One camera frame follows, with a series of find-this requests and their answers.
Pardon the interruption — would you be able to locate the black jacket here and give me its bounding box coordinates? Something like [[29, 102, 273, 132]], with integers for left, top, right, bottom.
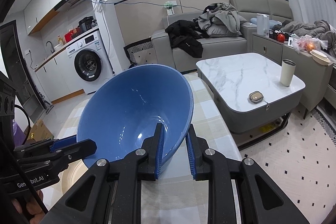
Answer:
[[165, 20, 209, 59]]

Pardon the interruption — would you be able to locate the checked tablecloth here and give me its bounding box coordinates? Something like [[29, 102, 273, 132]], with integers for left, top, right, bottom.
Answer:
[[39, 73, 244, 224]]

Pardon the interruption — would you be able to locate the grey side cabinet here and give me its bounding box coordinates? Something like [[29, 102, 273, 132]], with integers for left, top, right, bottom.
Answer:
[[252, 33, 333, 116]]

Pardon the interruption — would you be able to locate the red apple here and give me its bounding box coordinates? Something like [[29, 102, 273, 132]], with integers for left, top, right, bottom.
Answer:
[[277, 34, 286, 43]]

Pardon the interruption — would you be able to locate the large blue bowl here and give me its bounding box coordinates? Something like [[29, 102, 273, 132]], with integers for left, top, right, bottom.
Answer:
[[77, 64, 194, 177]]

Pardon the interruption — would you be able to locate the marble coffee table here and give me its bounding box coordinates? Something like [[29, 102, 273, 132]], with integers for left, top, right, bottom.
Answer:
[[196, 53, 305, 134]]

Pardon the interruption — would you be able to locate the cardboard box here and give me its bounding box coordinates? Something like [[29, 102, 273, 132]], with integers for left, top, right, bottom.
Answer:
[[27, 119, 54, 141]]

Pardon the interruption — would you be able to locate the black patterned rug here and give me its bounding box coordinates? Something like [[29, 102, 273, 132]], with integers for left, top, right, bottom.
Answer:
[[123, 38, 153, 68]]

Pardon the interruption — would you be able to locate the cream tumbler cup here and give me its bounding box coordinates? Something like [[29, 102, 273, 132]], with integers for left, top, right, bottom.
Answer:
[[280, 59, 296, 86]]

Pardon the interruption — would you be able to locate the kitchen faucet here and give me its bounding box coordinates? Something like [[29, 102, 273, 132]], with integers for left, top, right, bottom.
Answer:
[[46, 41, 55, 53]]

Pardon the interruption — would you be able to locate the person's left hand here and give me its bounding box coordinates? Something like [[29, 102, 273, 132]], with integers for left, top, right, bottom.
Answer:
[[12, 197, 45, 224]]

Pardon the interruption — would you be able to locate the small earbuds case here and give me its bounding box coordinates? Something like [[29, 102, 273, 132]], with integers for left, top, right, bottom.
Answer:
[[249, 91, 264, 103]]

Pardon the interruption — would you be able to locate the white washing machine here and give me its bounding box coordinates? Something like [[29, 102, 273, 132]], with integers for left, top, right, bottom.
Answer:
[[66, 29, 114, 94]]

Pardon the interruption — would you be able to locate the black rice cooker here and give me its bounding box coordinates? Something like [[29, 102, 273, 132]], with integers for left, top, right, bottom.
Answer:
[[78, 16, 94, 33]]

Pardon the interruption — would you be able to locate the grey clothes pile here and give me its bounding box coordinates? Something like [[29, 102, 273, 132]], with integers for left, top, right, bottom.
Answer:
[[194, 2, 247, 38]]

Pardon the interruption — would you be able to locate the red box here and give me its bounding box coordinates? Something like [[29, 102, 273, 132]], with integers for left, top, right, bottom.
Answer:
[[64, 27, 81, 43]]

